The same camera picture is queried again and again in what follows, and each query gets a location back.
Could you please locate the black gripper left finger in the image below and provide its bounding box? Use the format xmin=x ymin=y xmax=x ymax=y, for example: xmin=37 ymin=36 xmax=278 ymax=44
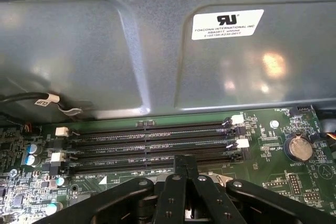
xmin=56 ymin=155 xmax=188 ymax=224

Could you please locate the silver blue-topped capacitor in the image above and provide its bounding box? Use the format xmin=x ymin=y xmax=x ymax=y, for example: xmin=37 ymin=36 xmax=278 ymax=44
xmin=27 ymin=144 xmax=43 ymax=156
xmin=25 ymin=154 xmax=42 ymax=167
xmin=56 ymin=176 xmax=71 ymax=188

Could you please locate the metal CPU socket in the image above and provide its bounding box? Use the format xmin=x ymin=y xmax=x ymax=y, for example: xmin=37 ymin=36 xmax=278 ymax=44
xmin=154 ymin=171 xmax=232 ymax=187

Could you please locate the round coin battery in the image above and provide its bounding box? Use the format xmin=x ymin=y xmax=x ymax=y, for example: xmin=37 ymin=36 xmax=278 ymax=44
xmin=288 ymin=135 xmax=313 ymax=161

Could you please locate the green motherboard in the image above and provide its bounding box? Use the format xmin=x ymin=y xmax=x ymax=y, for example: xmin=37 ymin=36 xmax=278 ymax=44
xmin=0 ymin=105 xmax=336 ymax=224

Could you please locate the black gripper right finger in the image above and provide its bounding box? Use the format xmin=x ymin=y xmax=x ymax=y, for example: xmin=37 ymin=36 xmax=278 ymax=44
xmin=186 ymin=155 xmax=336 ymax=224

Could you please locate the dark grey PC case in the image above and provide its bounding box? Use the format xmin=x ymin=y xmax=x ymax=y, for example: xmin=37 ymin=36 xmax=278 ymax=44
xmin=0 ymin=0 xmax=336 ymax=130

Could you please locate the black wire with white tag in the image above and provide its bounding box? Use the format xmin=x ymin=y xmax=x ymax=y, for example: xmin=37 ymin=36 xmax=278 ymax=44
xmin=0 ymin=91 xmax=92 ymax=116

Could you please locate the white printed label sticker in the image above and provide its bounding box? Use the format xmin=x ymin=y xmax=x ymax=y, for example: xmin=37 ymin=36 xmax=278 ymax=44
xmin=191 ymin=9 xmax=265 ymax=40

